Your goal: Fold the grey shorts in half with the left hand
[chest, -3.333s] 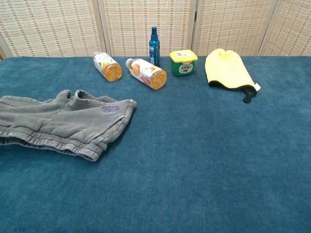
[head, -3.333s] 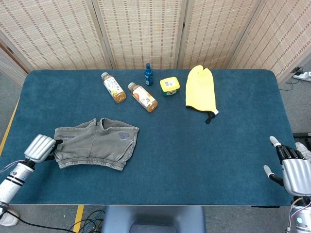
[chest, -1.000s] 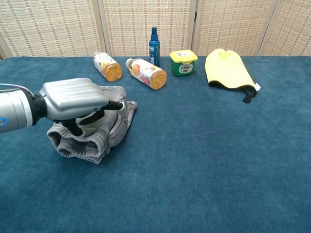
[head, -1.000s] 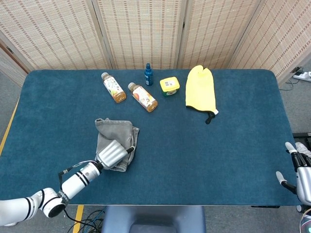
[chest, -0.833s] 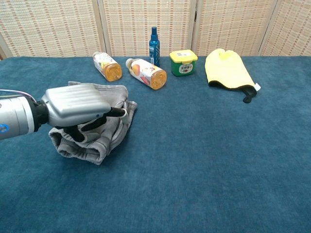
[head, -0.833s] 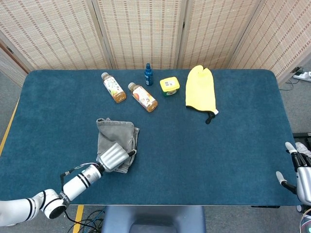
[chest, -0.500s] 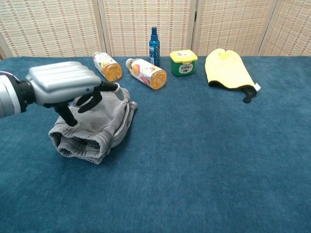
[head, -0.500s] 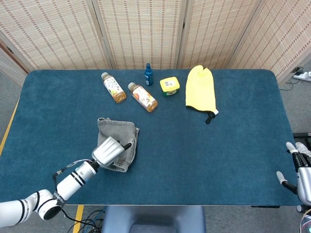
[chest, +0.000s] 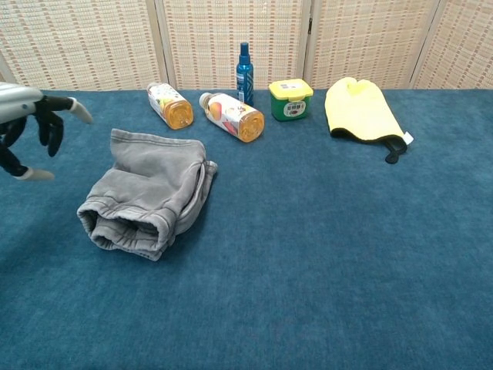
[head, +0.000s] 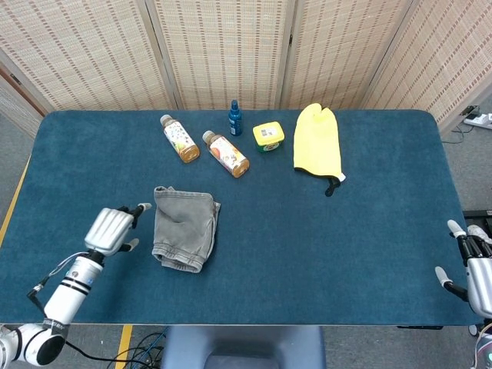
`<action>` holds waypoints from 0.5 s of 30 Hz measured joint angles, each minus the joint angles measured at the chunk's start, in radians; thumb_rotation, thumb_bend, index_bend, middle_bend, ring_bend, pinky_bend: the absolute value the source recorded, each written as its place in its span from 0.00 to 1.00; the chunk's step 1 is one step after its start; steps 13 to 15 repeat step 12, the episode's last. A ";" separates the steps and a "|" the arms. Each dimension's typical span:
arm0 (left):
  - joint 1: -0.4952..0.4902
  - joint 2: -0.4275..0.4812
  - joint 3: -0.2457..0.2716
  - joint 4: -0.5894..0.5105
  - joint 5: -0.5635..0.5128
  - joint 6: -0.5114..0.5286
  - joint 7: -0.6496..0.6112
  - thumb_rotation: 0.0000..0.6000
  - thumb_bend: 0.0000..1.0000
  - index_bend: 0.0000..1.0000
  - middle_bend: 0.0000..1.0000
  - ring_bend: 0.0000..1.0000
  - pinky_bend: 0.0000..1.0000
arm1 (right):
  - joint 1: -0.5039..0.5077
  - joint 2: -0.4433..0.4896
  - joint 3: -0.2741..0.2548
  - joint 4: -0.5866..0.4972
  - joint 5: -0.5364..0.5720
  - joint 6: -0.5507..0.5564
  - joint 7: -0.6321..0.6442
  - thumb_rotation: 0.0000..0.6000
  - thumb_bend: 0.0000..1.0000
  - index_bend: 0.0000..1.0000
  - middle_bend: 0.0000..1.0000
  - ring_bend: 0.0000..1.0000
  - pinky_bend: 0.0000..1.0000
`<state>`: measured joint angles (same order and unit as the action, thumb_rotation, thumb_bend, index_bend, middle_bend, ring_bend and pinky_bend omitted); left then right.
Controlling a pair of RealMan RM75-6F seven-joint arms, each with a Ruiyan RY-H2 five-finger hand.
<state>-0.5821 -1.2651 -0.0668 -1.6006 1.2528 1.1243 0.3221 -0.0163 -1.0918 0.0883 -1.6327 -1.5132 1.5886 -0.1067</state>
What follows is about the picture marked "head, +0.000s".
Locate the green tub with yellow lid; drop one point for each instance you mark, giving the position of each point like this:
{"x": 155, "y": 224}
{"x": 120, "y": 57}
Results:
{"x": 268, "y": 134}

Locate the woven folding screen panel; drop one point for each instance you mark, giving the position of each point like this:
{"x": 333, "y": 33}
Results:
{"x": 84, "y": 54}
{"x": 223, "y": 50}
{"x": 15, "y": 104}
{"x": 338, "y": 50}
{"x": 442, "y": 61}

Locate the juice bottle with dotted label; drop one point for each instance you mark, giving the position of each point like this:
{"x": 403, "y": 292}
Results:
{"x": 178, "y": 138}

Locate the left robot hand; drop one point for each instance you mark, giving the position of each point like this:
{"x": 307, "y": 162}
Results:
{"x": 107, "y": 230}

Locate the blue spray bottle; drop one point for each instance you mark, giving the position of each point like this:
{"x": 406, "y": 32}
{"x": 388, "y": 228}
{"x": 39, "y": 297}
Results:
{"x": 235, "y": 121}

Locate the juice bottle with mango label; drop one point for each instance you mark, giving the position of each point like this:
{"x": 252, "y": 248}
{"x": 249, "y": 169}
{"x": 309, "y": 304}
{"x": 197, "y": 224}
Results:
{"x": 227, "y": 153}

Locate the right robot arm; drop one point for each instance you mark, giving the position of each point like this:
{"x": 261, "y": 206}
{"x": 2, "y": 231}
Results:
{"x": 485, "y": 346}

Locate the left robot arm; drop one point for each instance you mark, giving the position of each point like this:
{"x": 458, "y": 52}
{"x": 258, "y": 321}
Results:
{"x": 69, "y": 292}

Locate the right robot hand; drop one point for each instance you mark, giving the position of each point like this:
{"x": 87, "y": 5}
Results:
{"x": 480, "y": 276}

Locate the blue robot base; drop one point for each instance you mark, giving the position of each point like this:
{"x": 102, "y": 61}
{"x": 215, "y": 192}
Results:
{"x": 246, "y": 346}

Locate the white power strip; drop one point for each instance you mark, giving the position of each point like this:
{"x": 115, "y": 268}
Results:
{"x": 480, "y": 120}

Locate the black equipment box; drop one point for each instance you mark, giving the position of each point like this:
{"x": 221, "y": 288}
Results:
{"x": 478, "y": 217}

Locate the grey shorts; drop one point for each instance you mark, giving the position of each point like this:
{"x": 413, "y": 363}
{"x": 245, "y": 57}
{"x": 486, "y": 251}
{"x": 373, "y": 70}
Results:
{"x": 184, "y": 227}

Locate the blue table mat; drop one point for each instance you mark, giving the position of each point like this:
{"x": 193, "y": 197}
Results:
{"x": 307, "y": 250}

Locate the yellow cleaning mitt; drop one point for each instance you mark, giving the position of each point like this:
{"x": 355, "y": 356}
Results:
{"x": 317, "y": 146}

